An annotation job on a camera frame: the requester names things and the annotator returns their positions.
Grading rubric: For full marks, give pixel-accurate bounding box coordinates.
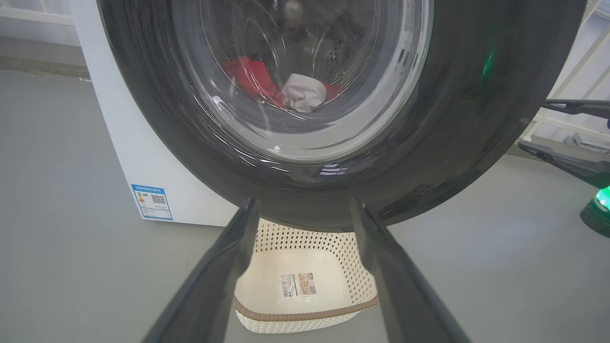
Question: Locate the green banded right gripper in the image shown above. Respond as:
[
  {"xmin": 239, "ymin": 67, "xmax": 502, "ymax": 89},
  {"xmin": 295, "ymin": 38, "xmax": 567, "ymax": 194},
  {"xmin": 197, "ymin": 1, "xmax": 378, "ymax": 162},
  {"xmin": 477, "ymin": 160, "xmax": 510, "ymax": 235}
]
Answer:
[{"xmin": 518, "ymin": 99, "xmax": 610, "ymax": 238}]

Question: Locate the perforated steel drum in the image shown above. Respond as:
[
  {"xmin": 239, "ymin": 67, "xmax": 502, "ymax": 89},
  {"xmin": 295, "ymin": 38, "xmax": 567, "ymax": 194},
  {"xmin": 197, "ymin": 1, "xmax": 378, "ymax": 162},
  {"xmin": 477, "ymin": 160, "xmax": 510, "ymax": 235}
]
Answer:
[{"xmin": 200, "ymin": 0, "xmax": 382, "ymax": 115}]

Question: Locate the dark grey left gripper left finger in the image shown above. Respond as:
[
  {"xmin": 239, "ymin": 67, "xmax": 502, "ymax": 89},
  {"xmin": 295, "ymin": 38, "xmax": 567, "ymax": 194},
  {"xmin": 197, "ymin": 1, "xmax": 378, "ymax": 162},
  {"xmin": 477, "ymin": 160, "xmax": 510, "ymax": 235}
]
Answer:
[{"xmin": 142, "ymin": 198, "xmax": 261, "ymax": 343}]

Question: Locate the cream perforated laundry basket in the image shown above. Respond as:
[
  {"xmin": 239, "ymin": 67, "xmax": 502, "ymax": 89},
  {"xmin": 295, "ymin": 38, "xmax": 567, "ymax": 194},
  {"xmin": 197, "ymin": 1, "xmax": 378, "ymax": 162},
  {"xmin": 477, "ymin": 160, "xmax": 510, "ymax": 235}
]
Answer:
[{"xmin": 232, "ymin": 219, "xmax": 381, "ymax": 334}]

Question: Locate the black round glass washer door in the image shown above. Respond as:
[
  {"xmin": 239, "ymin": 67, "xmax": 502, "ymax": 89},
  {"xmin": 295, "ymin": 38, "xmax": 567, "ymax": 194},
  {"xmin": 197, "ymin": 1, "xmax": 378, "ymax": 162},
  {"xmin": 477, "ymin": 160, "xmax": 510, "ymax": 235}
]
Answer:
[{"xmin": 97, "ymin": 0, "xmax": 588, "ymax": 233}]

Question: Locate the blue energy label sticker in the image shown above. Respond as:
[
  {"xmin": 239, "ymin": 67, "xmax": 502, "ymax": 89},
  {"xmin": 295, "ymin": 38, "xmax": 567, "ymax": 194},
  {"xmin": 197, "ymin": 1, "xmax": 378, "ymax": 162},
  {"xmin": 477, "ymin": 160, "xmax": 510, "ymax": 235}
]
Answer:
[{"xmin": 131, "ymin": 184, "xmax": 173, "ymax": 222}]

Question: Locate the white basket label sticker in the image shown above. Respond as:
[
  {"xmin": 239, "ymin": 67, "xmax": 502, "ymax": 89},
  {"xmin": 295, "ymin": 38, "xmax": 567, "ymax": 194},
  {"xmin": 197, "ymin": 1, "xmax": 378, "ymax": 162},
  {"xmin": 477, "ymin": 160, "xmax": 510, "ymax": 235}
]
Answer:
[{"xmin": 279, "ymin": 272, "xmax": 318, "ymax": 299}]

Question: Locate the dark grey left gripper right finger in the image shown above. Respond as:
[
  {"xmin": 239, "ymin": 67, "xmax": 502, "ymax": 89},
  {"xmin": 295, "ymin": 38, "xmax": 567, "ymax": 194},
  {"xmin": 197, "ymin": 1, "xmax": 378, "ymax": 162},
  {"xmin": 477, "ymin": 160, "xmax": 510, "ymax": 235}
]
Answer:
[{"xmin": 350, "ymin": 197, "xmax": 470, "ymax": 343}]

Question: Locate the red and white garment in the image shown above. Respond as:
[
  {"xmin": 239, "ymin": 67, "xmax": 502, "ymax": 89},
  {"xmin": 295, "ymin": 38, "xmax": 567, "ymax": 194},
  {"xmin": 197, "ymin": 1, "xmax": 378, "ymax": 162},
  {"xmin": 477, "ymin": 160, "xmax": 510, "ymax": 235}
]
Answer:
[{"xmin": 222, "ymin": 56, "xmax": 344, "ymax": 114}]

